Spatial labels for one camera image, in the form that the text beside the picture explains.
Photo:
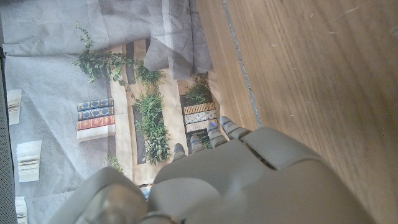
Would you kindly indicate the printed fabric backdrop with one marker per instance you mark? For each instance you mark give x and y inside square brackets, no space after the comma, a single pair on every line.
[62,62]

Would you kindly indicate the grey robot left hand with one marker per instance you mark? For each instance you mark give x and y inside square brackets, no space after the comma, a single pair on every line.
[248,186]

